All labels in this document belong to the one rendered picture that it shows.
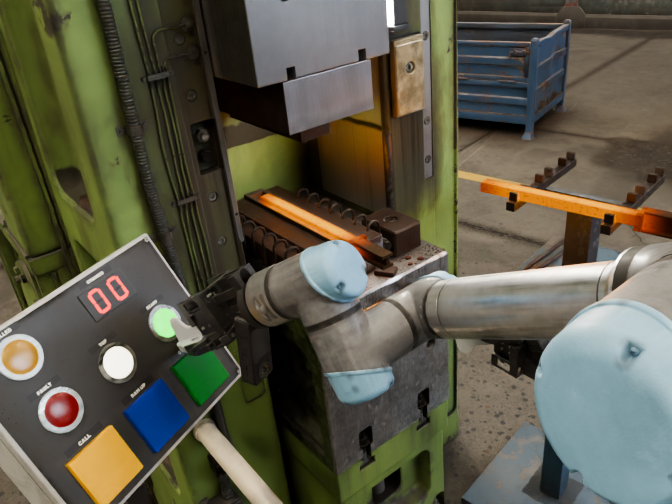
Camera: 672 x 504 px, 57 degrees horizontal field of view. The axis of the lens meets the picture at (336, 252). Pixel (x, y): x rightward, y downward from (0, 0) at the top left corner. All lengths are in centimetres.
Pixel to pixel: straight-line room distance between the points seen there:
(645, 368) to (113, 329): 72
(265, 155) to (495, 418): 125
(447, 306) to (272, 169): 105
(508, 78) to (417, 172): 330
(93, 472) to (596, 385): 65
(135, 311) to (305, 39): 53
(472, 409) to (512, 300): 170
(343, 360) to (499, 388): 174
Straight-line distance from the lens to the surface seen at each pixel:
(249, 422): 154
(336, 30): 116
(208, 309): 84
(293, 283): 72
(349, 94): 119
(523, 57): 478
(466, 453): 220
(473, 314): 70
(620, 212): 135
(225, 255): 130
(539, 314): 64
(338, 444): 146
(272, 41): 108
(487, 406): 236
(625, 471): 44
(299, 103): 112
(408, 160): 154
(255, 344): 85
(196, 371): 98
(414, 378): 153
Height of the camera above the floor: 161
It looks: 29 degrees down
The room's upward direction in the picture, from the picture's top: 6 degrees counter-clockwise
